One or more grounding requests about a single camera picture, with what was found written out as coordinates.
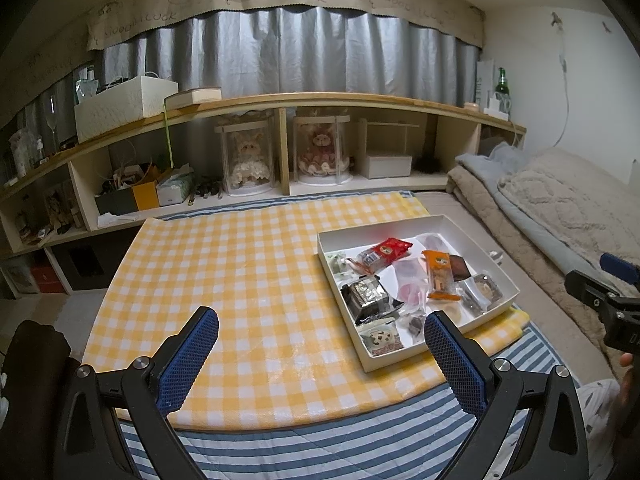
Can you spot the dark foil cake packet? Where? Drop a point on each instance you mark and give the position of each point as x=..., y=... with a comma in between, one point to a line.
x=367, y=297

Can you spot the person's right hand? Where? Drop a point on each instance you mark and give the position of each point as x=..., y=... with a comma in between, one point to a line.
x=631, y=390

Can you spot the wooden shelf unit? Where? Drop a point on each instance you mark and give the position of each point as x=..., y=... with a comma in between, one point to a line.
x=350, y=100

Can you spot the clear glass jar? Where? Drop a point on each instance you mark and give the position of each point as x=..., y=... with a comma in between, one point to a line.
x=22, y=150

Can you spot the dark bag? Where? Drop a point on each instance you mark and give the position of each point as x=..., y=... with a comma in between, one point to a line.
x=35, y=360

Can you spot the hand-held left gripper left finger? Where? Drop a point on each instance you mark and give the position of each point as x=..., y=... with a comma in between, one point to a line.
x=187, y=360

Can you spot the cream dress doll case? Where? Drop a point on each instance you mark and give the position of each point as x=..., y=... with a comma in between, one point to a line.
x=245, y=157

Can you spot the small dark pastry packet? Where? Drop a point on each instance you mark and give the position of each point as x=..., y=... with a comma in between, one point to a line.
x=412, y=327

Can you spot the white cardboard tray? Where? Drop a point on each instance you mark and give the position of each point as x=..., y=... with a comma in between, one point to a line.
x=480, y=240

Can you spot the orange snack packet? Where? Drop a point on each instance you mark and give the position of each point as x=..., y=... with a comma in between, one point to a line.
x=439, y=270

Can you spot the beige fleece blanket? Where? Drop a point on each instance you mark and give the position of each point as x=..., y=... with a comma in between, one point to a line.
x=525, y=280

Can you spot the clear plastic wrapper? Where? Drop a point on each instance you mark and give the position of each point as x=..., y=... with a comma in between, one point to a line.
x=495, y=255

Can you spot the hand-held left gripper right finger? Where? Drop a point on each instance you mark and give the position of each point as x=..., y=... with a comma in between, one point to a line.
x=457, y=360

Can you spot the brown square snack packet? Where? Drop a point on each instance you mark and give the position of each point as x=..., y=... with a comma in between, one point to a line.
x=460, y=266

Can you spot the cookie print snack packet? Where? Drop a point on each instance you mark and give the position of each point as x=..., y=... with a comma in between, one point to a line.
x=380, y=339

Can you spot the green glass bottle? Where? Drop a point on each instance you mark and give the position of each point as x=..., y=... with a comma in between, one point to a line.
x=501, y=85

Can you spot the small wooden rack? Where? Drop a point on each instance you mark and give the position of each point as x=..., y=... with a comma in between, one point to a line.
x=387, y=127

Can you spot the grey curtain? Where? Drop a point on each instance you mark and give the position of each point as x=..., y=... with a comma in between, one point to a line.
x=300, y=55

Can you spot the clear round pastry packet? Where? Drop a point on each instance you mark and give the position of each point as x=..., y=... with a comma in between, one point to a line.
x=480, y=294

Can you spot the thick book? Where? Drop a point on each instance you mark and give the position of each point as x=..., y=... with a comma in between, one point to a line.
x=195, y=97

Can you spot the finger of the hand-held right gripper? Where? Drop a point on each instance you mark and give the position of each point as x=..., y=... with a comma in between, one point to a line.
x=595, y=290
x=620, y=266

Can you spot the yellow checked tablecloth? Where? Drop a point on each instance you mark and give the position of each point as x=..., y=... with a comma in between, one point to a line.
x=225, y=285

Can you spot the cream tufted blanket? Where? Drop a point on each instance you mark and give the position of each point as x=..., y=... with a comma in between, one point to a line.
x=565, y=195

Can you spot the white cartons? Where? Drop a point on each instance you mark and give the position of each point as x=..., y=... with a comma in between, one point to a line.
x=485, y=85

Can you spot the small green candy packet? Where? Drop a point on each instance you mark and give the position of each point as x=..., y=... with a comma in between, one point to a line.
x=339, y=265

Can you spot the tissue box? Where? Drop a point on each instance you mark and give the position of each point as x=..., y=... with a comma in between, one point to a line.
x=175, y=189

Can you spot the red box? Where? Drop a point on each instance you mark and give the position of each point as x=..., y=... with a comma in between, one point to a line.
x=49, y=280

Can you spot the person's printed pants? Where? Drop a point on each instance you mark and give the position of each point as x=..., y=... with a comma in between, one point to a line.
x=600, y=425

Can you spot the wine glass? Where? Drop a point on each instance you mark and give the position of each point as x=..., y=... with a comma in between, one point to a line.
x=51, y=120

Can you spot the white storage box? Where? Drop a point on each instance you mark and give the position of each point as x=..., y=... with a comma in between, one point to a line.
x=386, y=166

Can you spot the red snack packet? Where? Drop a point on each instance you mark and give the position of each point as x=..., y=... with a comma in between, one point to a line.
x=390, y=249

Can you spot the pink dress doll case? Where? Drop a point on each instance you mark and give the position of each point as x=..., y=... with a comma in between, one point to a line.
x=322, y=152

